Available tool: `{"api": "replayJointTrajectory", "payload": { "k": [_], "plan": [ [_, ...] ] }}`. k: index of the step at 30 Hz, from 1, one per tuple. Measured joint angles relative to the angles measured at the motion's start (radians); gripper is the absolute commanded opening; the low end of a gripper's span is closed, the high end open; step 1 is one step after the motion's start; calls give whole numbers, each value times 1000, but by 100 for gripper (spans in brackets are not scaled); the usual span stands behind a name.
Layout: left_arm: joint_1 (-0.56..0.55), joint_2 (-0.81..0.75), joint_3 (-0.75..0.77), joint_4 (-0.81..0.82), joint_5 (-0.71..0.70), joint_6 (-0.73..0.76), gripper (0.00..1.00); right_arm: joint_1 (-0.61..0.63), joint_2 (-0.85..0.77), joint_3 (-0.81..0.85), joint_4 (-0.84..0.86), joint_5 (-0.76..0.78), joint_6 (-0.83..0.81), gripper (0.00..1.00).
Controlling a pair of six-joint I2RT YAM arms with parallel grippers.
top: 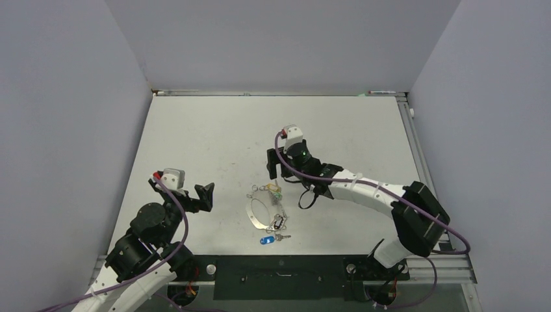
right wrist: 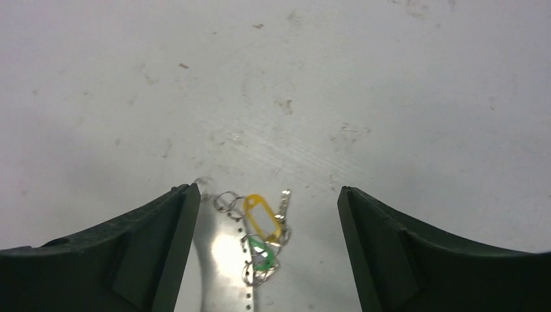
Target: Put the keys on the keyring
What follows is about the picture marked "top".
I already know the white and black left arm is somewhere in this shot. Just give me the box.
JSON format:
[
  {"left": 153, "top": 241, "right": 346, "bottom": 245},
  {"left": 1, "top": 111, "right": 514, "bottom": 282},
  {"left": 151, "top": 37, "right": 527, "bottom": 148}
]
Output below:
[{"left": 73, "top": 169, "right": 215, "bottom": 311}]

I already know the silver key with blue tag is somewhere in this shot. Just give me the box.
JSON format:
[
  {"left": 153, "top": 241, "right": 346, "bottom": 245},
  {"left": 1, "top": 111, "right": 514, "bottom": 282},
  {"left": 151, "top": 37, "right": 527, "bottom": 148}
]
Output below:
[{"left": 274, "top": 234, "right": 291, "bottom": 241}]

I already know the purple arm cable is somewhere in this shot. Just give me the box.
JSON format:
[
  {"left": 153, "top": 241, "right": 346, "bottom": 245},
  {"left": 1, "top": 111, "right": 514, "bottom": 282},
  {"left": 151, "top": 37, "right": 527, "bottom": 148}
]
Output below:
[
  {"left": 36, "top": 173, "right": 190, "bottom": 312},
  {"left": 274, "top": 129, "right": 472, "bottom": 255}
]

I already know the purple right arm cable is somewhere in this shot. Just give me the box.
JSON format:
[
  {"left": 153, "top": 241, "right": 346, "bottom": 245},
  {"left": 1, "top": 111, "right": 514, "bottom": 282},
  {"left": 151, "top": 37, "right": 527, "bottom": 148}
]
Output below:
[{"left": 274, "top": 129, "right": 472, "bottom": 255}]

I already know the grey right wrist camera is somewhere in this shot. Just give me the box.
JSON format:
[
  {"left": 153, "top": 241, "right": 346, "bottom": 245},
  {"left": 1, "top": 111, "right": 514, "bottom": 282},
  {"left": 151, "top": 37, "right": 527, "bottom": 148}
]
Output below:
[{"left": 281, "top": 124, "right": 303, "bottom": 151}]

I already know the blue plastic key tag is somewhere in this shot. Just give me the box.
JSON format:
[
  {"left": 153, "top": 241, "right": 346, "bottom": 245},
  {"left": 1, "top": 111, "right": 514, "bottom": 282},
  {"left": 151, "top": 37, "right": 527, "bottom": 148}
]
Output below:
[{"left": 259, "top": 236, "right": 276, "bottom": 245}]

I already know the yellow plastic key tag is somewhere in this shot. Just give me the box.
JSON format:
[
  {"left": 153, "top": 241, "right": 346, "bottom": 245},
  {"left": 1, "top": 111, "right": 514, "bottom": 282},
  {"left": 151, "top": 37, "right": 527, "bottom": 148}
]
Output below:
[{"left": 266, "top": 183, "right": 281, "bottom": 193}]

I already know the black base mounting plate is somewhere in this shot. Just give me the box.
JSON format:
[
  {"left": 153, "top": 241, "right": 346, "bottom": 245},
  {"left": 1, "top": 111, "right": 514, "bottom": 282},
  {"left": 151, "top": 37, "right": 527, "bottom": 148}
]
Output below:
[{"left": 165, "top": 255, "right": 410, "bottom": 305}]

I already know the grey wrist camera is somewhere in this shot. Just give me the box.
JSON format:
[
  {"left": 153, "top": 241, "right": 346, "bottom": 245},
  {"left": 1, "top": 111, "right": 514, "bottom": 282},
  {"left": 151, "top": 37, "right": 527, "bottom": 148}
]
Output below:
[
  {"left": 160, "top": 168, "right": 185, "bottom": 190},
  {"left": 281, "top": 124, "right": 303, "bottom": 151}
]

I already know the large metal keyring organizer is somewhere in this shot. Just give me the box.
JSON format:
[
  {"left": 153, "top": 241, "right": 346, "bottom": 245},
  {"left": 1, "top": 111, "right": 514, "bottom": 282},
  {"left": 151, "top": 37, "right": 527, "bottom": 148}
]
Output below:
[{"left": 245, "top": 184, "right": 288, "bottom": 233}]

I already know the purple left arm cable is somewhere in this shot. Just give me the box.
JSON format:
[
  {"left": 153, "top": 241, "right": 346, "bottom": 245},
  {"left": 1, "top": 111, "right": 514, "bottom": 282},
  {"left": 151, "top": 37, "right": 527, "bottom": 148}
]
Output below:
[{"left": 36, "top": 173, "right": 190, "bottom": 312}]

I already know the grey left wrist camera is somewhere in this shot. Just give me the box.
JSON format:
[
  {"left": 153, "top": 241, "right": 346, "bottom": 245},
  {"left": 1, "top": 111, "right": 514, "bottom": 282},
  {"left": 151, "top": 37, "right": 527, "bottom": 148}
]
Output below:
[{"left": 160, "top": 168, "right": 185, "bottom": 190}]

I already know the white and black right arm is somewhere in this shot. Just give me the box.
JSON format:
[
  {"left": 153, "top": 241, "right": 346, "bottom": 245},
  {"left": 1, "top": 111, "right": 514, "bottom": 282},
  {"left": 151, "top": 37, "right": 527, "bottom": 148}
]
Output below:
[{"left": 266, "top": 140, "right": 450, "bottom": 278}]

